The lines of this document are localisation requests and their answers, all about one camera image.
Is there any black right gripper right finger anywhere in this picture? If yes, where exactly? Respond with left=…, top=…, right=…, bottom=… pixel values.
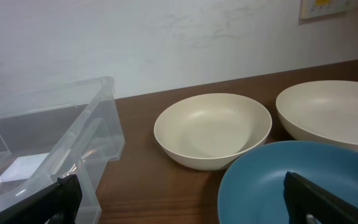
left=283, top=172, right=358, bottom=224

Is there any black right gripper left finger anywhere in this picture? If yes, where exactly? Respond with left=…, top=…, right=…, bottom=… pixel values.
left=0, top=174, right=82, bottom=224

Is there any clear plastic storage bin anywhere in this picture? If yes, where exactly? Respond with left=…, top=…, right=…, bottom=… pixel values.
left=0, top=77, right=125, bottom=224

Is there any blue bowl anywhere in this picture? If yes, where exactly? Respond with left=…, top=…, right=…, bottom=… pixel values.
left=218, top=141, right=358, bottom=224

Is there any cream bowl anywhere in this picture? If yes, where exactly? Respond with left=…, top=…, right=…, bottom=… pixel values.
left=275, top=80, right=358, bottom=151
left=154, top=93, right=273, bottom=170

